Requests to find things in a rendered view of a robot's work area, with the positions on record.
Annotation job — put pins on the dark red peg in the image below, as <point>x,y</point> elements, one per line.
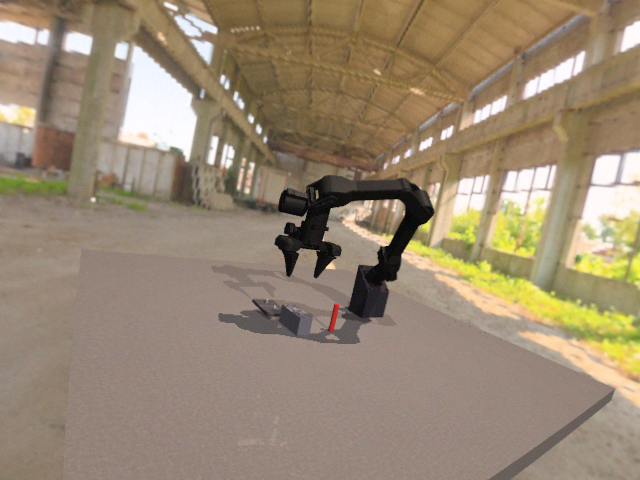
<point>334,316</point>

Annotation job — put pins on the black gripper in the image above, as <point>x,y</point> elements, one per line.
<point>311,238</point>

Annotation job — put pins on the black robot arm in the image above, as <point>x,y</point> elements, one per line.
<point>336,191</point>

